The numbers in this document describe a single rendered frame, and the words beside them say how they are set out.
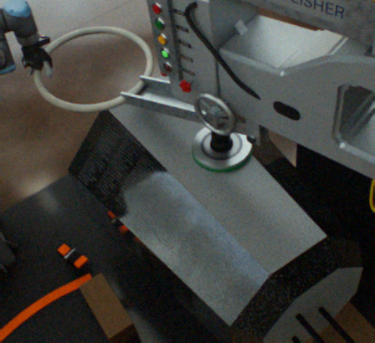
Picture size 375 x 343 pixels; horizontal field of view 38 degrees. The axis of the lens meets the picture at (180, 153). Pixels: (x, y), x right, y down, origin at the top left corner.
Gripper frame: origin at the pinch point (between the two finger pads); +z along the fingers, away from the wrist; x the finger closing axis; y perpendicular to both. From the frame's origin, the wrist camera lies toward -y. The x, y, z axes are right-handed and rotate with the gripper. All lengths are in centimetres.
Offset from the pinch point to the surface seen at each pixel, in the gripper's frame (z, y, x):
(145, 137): 1, 29, 50
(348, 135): -48, 61, 115
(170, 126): 0, 23, 58
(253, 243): -5, 71, 94
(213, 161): -5, 41, 77
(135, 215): 15, 55, 50
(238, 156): -5, 38, 86
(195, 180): -2, 48, 72
